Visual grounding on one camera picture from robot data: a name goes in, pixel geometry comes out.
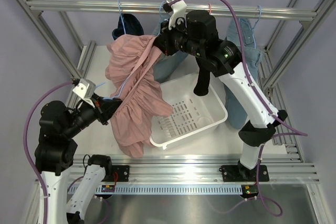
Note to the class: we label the aluminium frame post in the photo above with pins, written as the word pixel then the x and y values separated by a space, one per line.
pixel 34 10
pixel 291 36

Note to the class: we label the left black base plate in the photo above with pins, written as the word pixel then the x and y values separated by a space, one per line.
pixel 117 173

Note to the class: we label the light blue denim skirt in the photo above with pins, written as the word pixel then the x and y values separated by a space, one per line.
pixel 166 65

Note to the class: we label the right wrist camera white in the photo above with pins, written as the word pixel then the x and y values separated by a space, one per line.
pixel 176 9

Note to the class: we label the light blue wire hanger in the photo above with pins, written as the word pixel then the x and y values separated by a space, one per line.
pixel 128 55

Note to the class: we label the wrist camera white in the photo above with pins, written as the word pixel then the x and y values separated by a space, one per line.
pixel 176 9
pixel 85 90

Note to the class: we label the aluminium hanging rail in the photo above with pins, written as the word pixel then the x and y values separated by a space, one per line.
pixel 153 8

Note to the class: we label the white plastic basket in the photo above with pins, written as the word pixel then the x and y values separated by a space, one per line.
pixel 192 116

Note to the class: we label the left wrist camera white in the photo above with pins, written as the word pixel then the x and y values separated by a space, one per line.
pixel 85 90

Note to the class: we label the pink skirt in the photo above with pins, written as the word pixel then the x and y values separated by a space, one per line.
pixel 132 122

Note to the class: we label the right aluminium frame post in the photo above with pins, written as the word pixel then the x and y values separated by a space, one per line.
pixel 291 36

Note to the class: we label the dark blue denim skirt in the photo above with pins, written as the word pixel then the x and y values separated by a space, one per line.
pixel 136 28

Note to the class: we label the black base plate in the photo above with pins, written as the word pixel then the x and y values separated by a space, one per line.
pixel 239 173
pixel 117 173

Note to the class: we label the blue hanger of dark denim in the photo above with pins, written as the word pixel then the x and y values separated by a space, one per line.
pixel 125 21

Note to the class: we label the black skirt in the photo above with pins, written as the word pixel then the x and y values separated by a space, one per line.
pixel 201 88

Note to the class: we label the blue hanger of light denim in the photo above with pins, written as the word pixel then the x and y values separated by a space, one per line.
pixel 162 14

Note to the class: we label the blue hanger far right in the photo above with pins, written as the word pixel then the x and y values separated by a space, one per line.
pixel 253 28

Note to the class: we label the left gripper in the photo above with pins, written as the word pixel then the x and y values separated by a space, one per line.
pixel 108 106

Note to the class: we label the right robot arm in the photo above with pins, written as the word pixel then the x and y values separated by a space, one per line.
pixel 197 35

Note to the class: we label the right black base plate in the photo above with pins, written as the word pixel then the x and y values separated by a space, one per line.
pixel 239 173

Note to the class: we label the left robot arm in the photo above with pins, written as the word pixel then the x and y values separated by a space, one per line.
pixel 54 157

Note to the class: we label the left aluminium frame post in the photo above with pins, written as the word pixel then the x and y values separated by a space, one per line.
pixel 34 10

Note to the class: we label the slotted cable duct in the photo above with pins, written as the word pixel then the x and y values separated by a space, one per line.
pixel 169 190

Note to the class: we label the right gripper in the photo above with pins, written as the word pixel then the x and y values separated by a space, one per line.
pixel 164 40

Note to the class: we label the front aluminium rail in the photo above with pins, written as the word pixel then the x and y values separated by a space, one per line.
pixel 205 169

